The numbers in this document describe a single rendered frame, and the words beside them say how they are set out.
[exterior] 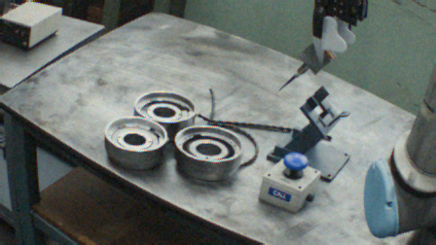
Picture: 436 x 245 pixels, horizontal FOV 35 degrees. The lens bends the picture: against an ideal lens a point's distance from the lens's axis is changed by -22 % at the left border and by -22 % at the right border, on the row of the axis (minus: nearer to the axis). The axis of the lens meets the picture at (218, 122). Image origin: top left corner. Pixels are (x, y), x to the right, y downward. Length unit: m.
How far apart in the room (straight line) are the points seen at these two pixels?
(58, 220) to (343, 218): 0.61
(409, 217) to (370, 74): 2.01
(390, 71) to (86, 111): 1.68
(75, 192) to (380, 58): 1.58
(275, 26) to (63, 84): 1.67
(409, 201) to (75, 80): 0.84
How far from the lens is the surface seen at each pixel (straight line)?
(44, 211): 1.60
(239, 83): 1.61
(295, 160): 1.25
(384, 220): 0.98
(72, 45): 2.02
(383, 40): 2.90
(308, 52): 1.32
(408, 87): 2.92
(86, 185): 1.70
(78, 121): 1.43
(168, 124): 1.37
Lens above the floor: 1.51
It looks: 29 degrees down
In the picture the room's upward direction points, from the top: 8 degrees clockwise
